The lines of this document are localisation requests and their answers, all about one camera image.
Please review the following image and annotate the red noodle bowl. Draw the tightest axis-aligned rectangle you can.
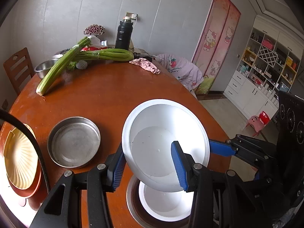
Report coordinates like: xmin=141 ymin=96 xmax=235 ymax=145
xmin=122 ymin=99 xmax=210 ymax=192
xmin=138 ymin=181 xmax=194 ymax=222

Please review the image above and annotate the steel pan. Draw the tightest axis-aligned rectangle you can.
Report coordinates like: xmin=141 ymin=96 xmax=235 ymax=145
xmin=47 ymin=116 xmax=101 ymax=168

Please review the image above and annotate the steel mixing bowl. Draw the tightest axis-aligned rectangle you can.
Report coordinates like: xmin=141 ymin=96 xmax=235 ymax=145
xmin=126 ymin=176 xmax=189 ymax=228

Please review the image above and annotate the orange pig-shaped plate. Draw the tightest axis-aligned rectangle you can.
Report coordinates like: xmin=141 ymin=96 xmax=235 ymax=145
xmin=7 ymin=161 xmax=42 ymax=199

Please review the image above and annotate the yellow shell-shaped plate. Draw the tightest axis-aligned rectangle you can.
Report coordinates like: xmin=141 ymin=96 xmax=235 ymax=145
xmin=3 ymin=128 xmax=38 ymax=189

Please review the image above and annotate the pink child stool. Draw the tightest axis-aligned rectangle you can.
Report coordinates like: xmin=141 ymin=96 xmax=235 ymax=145
xmin=245 ymin=111 xmax=271 ymax=137

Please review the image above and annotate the lilac child's garment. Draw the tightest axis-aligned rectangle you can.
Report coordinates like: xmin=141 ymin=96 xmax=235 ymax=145
xmin=155 ymin=54 xmax=203 ymax=91

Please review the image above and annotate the white shelf cabinet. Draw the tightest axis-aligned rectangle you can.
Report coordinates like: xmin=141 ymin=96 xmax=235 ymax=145
xmin=224 ymin=15 xmax=303 ymax=118

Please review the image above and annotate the pink cloth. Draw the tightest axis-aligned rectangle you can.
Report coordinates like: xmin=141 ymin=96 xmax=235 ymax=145
xmin=129 ymin=58 xmax=160 ymax=74

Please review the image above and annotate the white foam-net fruit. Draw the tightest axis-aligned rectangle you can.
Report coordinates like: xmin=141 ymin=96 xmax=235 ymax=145
xmin=76 ymin=60 xmax=88 ymax=70

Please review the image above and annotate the celery bunch rear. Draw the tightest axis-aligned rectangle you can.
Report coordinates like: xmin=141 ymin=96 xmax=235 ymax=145
xmin=72 ymin=48 xmax=134 ymax=62

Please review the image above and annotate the celery bunch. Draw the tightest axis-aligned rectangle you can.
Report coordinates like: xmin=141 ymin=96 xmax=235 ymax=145
xmin=72 ymin=48 xmax=134 ymax=62
xmin=36 ymin=36 xmax=91 ymax=96

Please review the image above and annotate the celery bunch front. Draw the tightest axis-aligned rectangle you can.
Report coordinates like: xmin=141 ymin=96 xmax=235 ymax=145
xmin=36 ymin=36 xmax=91 ymax=96

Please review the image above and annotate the steel bowl at back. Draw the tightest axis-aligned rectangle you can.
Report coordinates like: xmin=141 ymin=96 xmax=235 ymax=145
xmin=34 ymin=59 xmax=58 ymax=79

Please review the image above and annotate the hello kitty pink curtain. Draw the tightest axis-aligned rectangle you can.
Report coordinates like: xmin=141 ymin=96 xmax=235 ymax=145
xmin=192 ymin=0 xmax=241 ymax=95

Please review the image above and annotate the black thermos bottle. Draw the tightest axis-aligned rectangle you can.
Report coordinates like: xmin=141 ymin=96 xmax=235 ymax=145
xmin=115 ymin=16 xmax=133 ymax=51

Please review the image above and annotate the brown wooden slat chair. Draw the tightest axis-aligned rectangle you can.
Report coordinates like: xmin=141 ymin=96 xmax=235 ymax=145
xmin=3 ymin=47 xmax=35 ymax=95

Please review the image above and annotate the black cable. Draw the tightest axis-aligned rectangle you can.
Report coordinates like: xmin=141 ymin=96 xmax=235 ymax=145
xmin=0 ymin=108 xmax=51 ymax=194

